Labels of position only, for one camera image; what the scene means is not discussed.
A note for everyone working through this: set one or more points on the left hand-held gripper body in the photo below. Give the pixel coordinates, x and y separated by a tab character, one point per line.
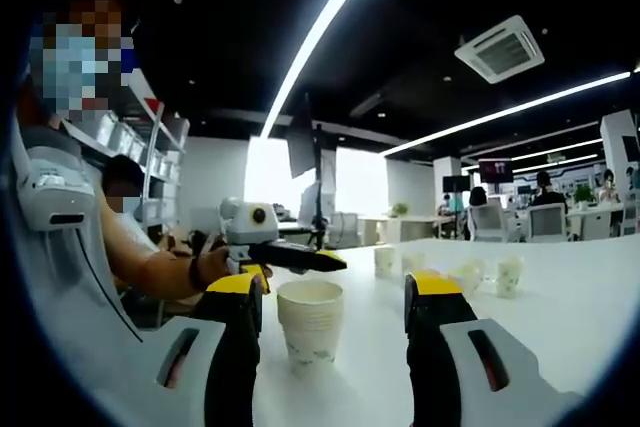
250	219

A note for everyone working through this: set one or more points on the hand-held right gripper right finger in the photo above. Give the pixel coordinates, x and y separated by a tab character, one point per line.
435	372

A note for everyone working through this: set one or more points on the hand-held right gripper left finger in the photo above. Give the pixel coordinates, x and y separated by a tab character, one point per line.
230	372

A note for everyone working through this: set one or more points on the stack of nested paper cups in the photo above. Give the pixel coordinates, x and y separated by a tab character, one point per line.
310	317

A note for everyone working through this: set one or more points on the person's left hand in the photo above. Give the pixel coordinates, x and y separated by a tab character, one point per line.
215	264

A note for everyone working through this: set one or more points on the black display stand pole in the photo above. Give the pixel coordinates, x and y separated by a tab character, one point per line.
318	197

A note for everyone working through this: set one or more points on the large dark display screen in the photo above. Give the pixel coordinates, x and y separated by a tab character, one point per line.
302	147

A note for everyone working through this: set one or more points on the green potted plant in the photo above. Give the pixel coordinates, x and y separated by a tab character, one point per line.
399	208
582	194

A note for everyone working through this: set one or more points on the white table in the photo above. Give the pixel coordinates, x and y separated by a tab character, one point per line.
550	322

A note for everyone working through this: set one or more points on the white storage shelf rack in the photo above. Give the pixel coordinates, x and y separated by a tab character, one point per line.
155	137

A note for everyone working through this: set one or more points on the white office chair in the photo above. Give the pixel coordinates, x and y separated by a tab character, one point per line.
547	221
487	222
629	217

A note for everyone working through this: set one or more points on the small black monitor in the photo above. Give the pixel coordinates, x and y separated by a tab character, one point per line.
455	182
631	148

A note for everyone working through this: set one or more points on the long white ceiling light strip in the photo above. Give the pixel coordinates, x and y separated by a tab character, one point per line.
309	47

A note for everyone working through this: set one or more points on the white chest device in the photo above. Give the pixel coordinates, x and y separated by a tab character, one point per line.
52	192

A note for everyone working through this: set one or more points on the dark red hanging display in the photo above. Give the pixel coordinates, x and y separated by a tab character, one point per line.
495	170

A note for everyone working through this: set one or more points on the white ceiling air conditioner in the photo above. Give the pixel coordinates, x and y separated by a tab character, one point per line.
500	49

